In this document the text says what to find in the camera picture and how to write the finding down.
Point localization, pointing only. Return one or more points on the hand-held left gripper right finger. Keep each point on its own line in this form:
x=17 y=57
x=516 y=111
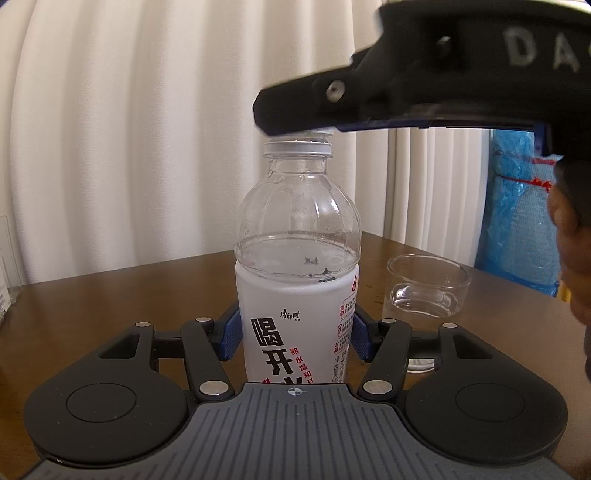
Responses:
x=362 y=339

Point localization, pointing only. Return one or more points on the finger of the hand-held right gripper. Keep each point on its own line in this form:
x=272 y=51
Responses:
x=314 y=104

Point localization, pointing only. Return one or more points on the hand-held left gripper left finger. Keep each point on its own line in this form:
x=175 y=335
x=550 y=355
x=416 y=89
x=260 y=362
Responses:
x=229 y=339

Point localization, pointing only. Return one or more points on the white bottle cap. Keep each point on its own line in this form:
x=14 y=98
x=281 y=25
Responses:
x=302 y=134

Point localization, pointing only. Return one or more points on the clear plastic water bottle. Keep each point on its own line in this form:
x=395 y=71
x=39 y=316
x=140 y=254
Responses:
x=295 y=295

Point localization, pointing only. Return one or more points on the person's right hand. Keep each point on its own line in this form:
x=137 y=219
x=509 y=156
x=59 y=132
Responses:
x=569 y=258

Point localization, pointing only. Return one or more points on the blue plastic bag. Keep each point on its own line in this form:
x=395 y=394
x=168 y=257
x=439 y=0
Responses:
x=512 y=221

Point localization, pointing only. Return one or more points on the white pleated curtain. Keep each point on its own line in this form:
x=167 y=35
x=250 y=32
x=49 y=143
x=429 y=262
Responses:
x=138 y=138

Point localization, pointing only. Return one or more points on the white printed box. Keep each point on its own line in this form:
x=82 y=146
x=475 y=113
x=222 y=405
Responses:
x=3 y=302

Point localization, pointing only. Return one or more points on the clear acrylic holder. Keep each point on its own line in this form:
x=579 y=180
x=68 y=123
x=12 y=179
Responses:
x=10 y=258

